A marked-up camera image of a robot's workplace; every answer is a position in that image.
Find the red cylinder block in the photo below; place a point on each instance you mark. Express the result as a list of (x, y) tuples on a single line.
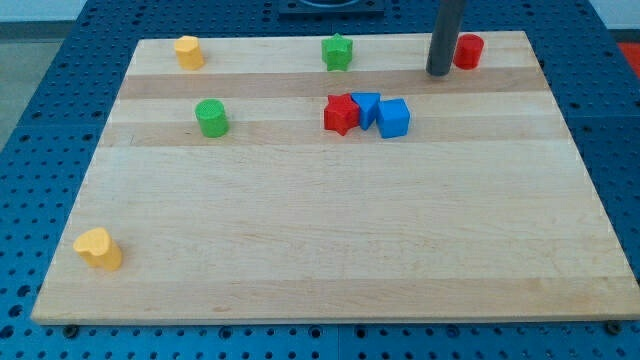
[(468, 51)]

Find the blue cube block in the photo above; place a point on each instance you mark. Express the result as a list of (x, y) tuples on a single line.
[(393, 118)]

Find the green star block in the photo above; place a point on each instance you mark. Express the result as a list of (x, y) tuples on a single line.
[(337, 52)]

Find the green cylinder block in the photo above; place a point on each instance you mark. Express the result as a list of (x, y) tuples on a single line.
[(211, 117)]

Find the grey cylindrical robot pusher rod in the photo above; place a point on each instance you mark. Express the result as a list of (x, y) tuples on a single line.
[(444, 37)]

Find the blue triangle block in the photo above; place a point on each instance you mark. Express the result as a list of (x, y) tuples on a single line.
[(368, 107)]

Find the red star block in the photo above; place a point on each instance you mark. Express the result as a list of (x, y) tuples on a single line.
[(341, 113)]

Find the yellow pentagon block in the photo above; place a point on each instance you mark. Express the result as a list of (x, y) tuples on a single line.
[(188, 52)]

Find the light wooden board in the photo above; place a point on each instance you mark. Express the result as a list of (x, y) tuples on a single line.
[(483, 212)]

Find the yellow heart block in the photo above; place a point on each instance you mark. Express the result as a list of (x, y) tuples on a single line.
[(98, 249)]

